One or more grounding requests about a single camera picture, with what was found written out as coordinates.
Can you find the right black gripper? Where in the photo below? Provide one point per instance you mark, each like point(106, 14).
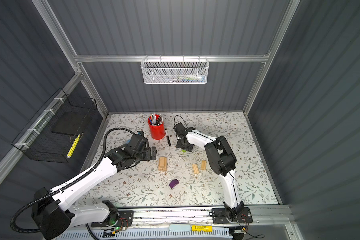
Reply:
point(189, 149)

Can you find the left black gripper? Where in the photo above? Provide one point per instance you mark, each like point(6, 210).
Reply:
point(149, 156)

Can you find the ridged wood block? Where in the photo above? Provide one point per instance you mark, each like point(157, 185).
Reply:
point(203, 165)
point(195, 169)

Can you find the purple block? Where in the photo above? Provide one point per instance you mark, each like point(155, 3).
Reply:
point(173, 183)

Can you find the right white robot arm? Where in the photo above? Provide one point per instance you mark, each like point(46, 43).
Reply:
point(221, 159)

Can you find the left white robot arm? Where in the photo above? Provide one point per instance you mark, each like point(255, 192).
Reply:
point(57, 213)

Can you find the black marker pen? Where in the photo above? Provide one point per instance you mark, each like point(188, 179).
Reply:
point(168, 137)

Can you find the red pen cup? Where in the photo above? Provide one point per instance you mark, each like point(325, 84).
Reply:
point(157, 132)

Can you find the pens in cup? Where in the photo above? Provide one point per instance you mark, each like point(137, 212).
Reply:
point(155, 119)

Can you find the markers in white basket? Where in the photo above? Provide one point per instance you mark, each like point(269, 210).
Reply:
point(194, 78)

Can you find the yellow marker in basket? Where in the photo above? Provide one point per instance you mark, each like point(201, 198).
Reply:
point(73, 146)

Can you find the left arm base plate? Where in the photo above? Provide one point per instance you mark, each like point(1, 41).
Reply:
point(123, 217)

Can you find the white wire basket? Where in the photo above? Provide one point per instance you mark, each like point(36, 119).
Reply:
point(158, 73)

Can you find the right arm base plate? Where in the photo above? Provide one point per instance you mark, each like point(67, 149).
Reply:
point(228, 216)

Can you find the black wire basket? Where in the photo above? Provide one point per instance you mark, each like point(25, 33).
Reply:
point(51, 135)

